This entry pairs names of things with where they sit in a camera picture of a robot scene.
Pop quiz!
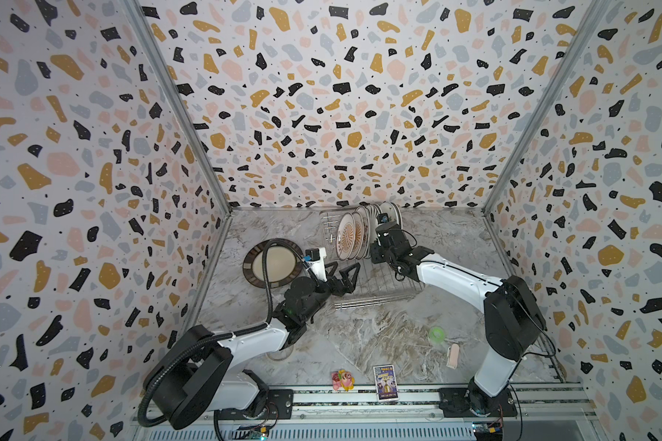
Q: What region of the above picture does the black corrugated cable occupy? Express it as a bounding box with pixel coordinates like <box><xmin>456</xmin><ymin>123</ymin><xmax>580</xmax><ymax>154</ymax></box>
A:
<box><xmin>137</xmin><ymin>239</ymin><xmax>310</xmax><ymax>429</ymax></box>

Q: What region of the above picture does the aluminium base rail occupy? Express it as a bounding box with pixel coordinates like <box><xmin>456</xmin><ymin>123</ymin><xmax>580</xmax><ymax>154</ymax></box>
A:
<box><xmin>134</xmin><ymin>383</ymin><xmax>607</xmax><ymax>440</ymax></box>

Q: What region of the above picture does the purple card box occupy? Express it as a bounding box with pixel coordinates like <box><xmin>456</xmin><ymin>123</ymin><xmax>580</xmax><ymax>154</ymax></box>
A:
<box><xmin>373</xmin><ymin>364</ymin><xmax>399</xmax><ymax>402</ymax></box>

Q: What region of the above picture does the fruit pattern blue-rim plate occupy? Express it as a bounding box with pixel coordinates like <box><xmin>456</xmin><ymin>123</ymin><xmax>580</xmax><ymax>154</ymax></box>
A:
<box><xmin>387</xmin><ymin>202</ymin><xmax>403</xmax><ymax>228</ymax></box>

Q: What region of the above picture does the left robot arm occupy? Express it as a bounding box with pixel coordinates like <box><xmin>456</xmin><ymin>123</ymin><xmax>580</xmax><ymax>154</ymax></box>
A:
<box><xmin>137</xmin><ymin>263</ymin><xmax>360</xmax><ymax>430</ymax></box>

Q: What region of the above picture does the pink eraser block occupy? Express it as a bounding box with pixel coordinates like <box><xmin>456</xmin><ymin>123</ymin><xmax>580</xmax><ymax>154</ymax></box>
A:
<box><xmin>446</xmin><ymin>344</ymin><xmax>461</xmax><ymax>369</ymax></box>

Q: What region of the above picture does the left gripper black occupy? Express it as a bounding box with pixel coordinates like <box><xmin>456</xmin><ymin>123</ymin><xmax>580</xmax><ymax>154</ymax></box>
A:
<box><xmin>298</xmin><ymin>260</ymin><xmax>357</xmax><ymax>325</ymax></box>

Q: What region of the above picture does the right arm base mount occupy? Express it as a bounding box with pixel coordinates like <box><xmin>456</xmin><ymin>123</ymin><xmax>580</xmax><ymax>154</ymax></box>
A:
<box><xmin>439</xmin><ymin>386</ymin><xmax>519</xmax><ymax>418</ymax></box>

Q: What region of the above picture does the red pattern white plate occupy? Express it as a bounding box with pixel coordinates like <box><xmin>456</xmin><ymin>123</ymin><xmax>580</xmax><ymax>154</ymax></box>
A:
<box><xmin>370</xmin><ymin>204</ymin><xmax>380</xmax><ymax>223</ymax></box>

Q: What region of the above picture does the dark rimmed cream plate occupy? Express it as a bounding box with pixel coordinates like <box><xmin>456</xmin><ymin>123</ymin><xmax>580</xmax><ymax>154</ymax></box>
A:
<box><xmin>242</xmin><ymin>239</ymin><xmax>303</xmax><ymax>288</ymax></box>

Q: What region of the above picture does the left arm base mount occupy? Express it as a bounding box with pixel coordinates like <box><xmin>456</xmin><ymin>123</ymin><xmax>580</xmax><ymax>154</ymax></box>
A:
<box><xmin>219</xmin><ymin>389</ymin><xmax>294</xmax><ymax>422</ymax></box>

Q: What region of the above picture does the green plastic lid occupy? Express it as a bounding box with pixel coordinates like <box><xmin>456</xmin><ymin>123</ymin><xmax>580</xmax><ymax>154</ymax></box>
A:
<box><xmin>428</xmin><ymin>326</ymin><xmax>446</xmax><ymax>345</ymax></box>

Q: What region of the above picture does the orange sunburst plate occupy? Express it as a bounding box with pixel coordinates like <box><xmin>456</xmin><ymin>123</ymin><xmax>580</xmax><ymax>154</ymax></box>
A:
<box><xmin>336</xmin><ymin>213</ymin><xmax>356</xmax><ymax>260</ymax></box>

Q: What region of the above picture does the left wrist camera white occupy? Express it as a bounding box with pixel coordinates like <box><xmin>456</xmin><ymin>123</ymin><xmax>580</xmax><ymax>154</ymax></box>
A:
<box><xmin>303</xmin><ymin>247</ymin><xmax>327</xmax><ymax>282</ymax></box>

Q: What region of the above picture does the pink yellow toy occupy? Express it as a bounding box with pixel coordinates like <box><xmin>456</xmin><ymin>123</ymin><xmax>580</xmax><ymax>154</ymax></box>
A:
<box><xmin>331</xmin><ymin>369</ymin><xmax>355</xmax><ymax>391</ymax></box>

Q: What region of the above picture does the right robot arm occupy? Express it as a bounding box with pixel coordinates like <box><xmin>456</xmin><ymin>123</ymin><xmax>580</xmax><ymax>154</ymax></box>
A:
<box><xmin>371</xmin><ymin>222</ymin><xmax>546</xmax><ymax>416</ymax></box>

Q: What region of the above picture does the metal wire dish rack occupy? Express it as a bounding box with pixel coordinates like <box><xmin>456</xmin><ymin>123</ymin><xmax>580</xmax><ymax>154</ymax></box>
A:
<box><xmin>320</xmin><ymin>206</ymin><xmax>424</xmax><ymax>310</ymax></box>

